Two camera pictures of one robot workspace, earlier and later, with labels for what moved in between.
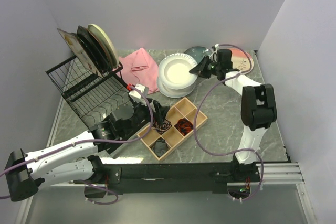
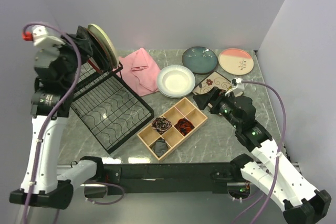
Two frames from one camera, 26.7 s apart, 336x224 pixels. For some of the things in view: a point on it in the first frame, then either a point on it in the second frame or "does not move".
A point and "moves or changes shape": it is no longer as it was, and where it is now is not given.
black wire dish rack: (94, 98) does not move
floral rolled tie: (161, 129) does not move
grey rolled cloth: (160, 147) does not move
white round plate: (174, 71) moves or changes shape
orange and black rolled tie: (184, 126) does not move
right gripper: (200, 68) → (219, 94)
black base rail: (175, 178) does not move
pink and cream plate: (241, 60) does not move
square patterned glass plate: (80, 51) → (216, 79)
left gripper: (160, 112) → (85, 44)
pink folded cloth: (138, 68) does not move
